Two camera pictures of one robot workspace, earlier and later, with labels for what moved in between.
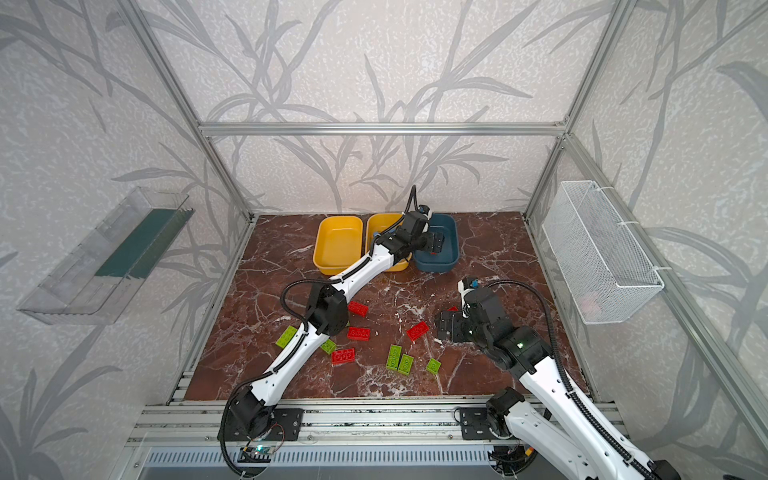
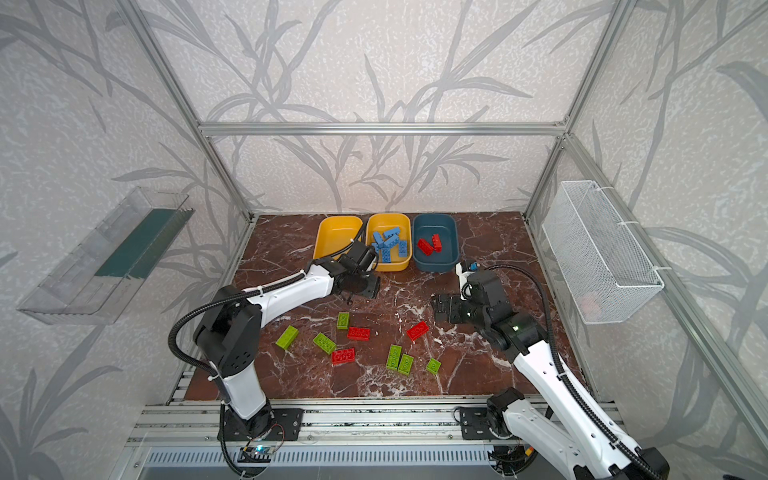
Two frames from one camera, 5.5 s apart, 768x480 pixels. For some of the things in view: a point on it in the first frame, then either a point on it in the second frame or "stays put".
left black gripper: (430, 241) → (365, 282)
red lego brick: (417, 330) stays put
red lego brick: (358, 333) stays put
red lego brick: (343, 356) stays put
